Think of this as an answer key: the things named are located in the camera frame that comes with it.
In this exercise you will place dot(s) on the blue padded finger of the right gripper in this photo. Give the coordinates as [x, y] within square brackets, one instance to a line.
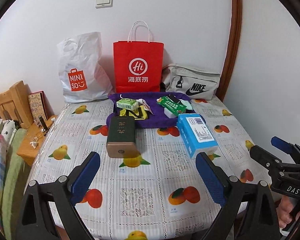
[282, 145]

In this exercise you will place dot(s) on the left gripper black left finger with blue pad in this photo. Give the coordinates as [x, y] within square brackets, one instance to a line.
[35, 218]

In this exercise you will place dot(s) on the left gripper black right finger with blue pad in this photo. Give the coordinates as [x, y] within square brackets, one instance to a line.
[260, 218]

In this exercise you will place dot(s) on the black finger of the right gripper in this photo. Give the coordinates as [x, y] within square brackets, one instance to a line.
[265, 158]

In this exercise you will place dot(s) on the yellow black mesh pouch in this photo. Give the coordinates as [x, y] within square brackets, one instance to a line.
[138, 114]

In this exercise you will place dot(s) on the white glove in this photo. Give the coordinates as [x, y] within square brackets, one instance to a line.
[187, 104]

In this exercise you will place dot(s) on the person right hand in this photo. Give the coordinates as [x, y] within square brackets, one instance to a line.
[283, 212]

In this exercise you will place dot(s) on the green blanket on bed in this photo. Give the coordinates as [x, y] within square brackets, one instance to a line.
[17, 172]

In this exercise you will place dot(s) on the blue tissue box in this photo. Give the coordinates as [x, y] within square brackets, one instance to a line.
[196, 135]

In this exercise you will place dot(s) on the wooden nightstand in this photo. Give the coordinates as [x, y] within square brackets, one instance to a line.
[31, 144]

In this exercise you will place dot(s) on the fruit pattern tablecloth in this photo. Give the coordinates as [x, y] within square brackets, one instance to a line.
[159, 194]

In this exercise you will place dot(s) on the dark green gold tin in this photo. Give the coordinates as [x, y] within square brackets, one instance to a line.
[121, 139]

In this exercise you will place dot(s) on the grey Nike waist bag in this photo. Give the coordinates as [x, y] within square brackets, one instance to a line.
[196, 83]

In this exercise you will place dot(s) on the green snack packet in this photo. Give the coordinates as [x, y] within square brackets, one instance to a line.
[172, 103]

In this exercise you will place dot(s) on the patterned book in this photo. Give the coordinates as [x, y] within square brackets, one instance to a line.
[37, 105]

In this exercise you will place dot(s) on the white sponge block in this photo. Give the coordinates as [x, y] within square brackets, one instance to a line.
[169, 114]

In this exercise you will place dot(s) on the green wet wipes pack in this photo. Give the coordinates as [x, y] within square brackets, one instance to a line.
[128, 104]

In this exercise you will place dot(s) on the lemon print sachet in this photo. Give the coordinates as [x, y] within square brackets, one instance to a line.
[145, 105]

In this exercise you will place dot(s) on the white Miniso plastic bag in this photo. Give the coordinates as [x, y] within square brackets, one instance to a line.
[82, 77]

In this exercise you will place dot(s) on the red Haidilao paper bag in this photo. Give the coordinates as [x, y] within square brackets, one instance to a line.
[137, 65]

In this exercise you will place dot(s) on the brown wooden door frame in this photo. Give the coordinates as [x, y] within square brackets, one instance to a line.
[232, 48]

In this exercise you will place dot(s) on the white wall switch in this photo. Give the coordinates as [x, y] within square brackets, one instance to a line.
[103, 3]

